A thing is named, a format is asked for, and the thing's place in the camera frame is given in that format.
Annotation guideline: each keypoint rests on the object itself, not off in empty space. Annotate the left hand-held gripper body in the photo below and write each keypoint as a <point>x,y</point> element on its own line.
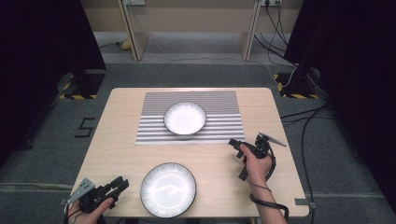
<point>90,196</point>

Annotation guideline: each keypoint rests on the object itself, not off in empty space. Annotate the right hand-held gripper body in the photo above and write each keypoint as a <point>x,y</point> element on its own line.
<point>263,148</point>

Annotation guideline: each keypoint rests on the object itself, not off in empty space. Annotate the white plate with black rim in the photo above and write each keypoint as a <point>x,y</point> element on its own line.
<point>185,118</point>
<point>168,190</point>

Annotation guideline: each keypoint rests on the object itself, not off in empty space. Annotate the person's right hand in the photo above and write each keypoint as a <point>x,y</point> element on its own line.
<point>258,169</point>

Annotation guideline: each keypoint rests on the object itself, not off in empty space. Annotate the person's left hand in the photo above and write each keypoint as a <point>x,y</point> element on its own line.
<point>85,218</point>

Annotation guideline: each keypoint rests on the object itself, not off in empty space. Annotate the grey white striped placemat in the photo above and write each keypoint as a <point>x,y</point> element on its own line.
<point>155,130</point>

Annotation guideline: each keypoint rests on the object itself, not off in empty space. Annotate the black stand base striped tape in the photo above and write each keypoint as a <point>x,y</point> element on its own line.
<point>82,85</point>
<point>295,88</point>

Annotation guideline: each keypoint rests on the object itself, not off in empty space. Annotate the black curtain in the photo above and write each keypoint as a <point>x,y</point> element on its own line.
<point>37,62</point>
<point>358,77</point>

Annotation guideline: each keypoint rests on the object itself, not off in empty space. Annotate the yellow plug block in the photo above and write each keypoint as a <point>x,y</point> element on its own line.
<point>126,44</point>

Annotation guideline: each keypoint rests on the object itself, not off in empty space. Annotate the grey metal table bracket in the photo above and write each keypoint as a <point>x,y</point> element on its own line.
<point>305,202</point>
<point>63,200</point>

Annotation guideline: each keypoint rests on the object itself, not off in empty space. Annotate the white wall socket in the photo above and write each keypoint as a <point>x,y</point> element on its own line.
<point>271,2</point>

